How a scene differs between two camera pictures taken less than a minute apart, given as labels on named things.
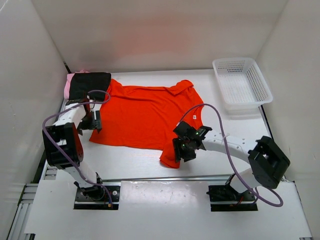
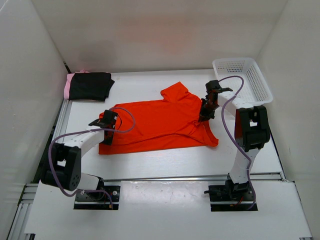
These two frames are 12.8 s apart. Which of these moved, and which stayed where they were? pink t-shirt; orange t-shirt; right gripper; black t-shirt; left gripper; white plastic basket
Moved: right gripper; orange t-shirt; left gripper
Stayed: white plastic basket; pink t-shirt; black t-shirt
